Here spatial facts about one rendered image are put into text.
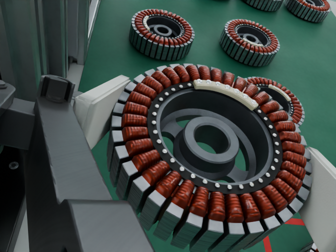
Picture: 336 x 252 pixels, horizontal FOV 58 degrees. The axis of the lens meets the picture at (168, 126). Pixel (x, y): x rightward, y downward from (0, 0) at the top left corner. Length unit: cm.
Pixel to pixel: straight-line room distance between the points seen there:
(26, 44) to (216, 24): 49
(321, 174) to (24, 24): 22
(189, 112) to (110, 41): 37
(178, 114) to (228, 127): 3
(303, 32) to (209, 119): 65
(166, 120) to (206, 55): 40
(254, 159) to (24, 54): 19
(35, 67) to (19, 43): 2
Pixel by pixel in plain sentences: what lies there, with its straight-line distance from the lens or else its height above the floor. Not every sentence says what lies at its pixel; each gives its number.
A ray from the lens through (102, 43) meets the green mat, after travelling 54.
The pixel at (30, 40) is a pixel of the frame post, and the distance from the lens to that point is 26.
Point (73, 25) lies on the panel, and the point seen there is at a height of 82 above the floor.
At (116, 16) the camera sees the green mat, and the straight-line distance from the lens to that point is 62.
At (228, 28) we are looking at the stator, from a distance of 61.
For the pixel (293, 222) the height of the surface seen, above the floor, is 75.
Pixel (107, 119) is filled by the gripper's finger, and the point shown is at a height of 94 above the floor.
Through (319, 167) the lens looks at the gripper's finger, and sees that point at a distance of 18.
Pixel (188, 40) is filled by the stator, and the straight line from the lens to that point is 54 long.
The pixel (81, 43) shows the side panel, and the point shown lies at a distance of 47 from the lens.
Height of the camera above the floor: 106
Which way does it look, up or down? 48 degrees down
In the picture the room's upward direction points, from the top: 21 degrees clockwise
